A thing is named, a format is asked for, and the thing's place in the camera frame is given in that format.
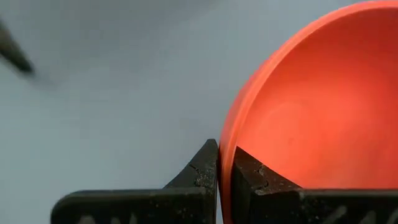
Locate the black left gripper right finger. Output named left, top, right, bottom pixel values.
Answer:
left=231, top=146, right=398, bottom=224

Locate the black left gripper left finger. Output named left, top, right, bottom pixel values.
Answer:
left=51, top=139, right=219, bottom=224

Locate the plain red bowl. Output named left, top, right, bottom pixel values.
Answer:
left=217, top=0, right=398, bottom=224

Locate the wooden shelf with black frame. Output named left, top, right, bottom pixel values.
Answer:
left=0, top=18, right=35, bottom=76

